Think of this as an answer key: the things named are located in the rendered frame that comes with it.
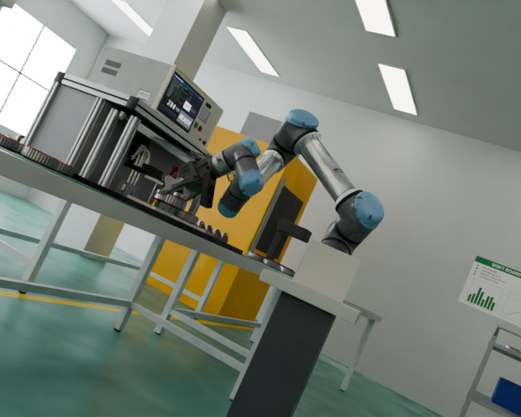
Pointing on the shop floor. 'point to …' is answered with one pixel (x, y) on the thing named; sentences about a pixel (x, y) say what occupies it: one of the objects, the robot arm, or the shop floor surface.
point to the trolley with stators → (502, 395)
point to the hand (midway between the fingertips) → (169, 200)
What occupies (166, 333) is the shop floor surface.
